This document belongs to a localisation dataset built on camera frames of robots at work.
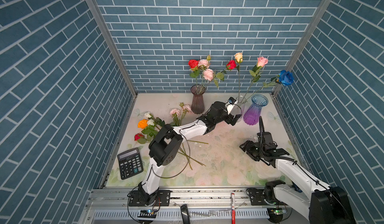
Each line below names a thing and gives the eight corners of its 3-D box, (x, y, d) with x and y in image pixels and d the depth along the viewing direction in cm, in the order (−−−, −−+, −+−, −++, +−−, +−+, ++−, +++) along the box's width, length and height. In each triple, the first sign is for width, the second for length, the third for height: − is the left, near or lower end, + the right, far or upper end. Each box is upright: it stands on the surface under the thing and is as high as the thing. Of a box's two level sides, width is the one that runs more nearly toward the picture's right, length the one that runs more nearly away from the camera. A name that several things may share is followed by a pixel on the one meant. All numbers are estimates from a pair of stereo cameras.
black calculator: (122, 180, 81) (119, 178, 78) (119, 157, 89) (117, 154, 87) (143, 170, 84) (141, 168, 82) (139, 149, 93) (137, 147, 90)
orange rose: (139, 129, 102) (137, 125, 98) (141, 123, 106) (139, 119, 102) (147, 129, 102) (146, 125, 99) (149, 123, 106) (147, 119, 102)
